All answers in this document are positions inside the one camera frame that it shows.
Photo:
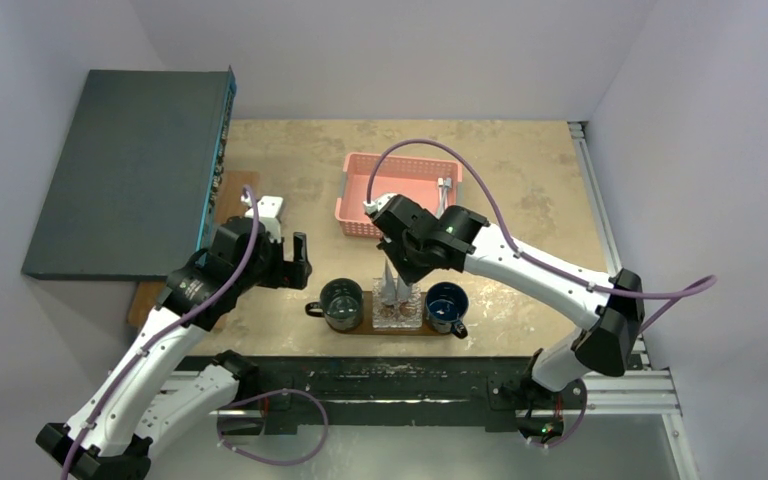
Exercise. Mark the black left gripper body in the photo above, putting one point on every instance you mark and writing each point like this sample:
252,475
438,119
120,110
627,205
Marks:
271,270

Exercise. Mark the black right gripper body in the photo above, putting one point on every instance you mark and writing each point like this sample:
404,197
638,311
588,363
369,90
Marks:
399,257

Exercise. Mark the white red toothpaste tube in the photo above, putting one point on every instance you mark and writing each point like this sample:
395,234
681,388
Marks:
403,291

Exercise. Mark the dark green grey mug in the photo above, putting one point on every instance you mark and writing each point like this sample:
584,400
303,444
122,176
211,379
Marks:
340,303

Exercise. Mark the white grey toothpaste tube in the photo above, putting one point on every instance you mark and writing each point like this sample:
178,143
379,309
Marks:
388,288

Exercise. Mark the pink perforated plastic basket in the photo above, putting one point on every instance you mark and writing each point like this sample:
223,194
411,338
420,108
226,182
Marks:
414,177

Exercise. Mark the clear crystal toothbrush holder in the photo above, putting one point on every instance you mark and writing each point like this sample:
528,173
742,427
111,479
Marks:
400,317

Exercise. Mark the navy blue mug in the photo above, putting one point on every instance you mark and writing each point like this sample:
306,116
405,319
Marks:
445,306

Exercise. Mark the oval dark wooden tray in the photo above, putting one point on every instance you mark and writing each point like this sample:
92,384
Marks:
366,327

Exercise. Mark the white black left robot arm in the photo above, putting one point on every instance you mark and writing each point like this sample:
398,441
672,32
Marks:
128,424

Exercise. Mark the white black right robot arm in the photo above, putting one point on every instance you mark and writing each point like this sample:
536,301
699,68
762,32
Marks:
601,306

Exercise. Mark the dark grey shelf board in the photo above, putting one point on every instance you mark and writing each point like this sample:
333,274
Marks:
134,190

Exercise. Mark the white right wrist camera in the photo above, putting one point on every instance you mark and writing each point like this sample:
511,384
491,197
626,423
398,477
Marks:
373,206

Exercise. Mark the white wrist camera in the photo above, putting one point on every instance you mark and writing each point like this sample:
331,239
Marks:
373,206
270,209

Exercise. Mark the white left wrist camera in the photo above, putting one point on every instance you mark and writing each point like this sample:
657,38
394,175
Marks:
270,209

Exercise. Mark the aluminium frame rail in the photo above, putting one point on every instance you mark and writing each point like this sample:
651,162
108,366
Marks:
643,390

